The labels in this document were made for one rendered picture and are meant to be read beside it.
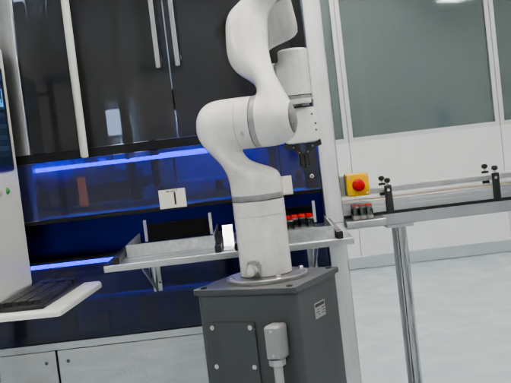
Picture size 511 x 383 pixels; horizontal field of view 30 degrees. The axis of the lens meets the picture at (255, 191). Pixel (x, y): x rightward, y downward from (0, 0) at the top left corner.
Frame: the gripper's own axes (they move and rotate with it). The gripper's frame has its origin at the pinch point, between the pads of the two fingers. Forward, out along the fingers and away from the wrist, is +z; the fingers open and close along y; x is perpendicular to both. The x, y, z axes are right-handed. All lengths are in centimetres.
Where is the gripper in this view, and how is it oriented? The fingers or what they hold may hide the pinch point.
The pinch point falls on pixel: (304, 161)
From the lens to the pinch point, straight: 268.0
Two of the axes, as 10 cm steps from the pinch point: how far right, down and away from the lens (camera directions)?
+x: 0.1, 0.6, -10.0
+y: -9.9, 1.2, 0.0
